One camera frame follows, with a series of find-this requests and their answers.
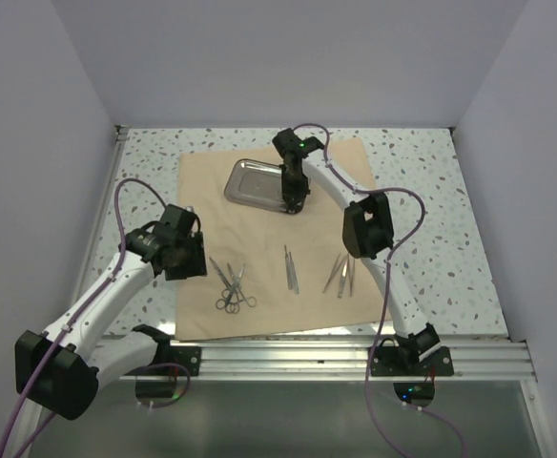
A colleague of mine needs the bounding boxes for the stainless steel instrument tray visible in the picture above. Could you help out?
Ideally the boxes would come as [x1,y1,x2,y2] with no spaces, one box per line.
[224,158,287,214]

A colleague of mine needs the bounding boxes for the small steel scissors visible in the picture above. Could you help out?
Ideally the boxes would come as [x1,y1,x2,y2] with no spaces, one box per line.
[209,258,235,314]

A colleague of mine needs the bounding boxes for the long steel scissors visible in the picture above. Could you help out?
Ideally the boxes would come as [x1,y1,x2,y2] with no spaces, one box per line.
[226,264,245,314]

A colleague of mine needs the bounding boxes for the steel forceps with ring handles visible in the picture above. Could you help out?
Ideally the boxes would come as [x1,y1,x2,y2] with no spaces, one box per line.
[227,264,258,314]

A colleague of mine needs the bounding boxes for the beige surgical wrap cloth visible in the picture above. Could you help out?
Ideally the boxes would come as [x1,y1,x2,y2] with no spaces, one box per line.
[175,147,383,341]

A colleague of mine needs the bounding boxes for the steel tweezers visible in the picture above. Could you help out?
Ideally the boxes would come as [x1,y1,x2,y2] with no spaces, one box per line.
[337,255,350,299]
[322,254,342,293]
[347,258,356,297]

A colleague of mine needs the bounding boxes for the steel scalpel handle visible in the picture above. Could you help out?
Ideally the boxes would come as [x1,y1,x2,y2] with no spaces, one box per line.
[283,244,294,291]
[289,252,299,295]

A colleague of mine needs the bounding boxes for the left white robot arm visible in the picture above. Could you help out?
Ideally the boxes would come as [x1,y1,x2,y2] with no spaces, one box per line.
[14,222,207,420]

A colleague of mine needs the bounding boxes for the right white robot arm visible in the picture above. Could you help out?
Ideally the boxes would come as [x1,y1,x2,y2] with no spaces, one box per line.
[272,128,441,375]

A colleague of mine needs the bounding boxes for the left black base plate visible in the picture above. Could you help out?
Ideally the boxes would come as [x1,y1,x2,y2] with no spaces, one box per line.
[159,345,202,377]

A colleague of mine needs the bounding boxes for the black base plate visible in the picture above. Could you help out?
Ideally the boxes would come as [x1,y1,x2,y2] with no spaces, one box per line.
[159,345,202,377]
[370,338,455,377]

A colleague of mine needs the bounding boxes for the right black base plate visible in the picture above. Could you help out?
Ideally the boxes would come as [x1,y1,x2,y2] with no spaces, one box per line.
[370,338,455,377]

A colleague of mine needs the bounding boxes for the aluminium mounting rail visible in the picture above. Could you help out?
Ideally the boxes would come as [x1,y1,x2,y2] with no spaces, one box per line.
[93,332,535,385]

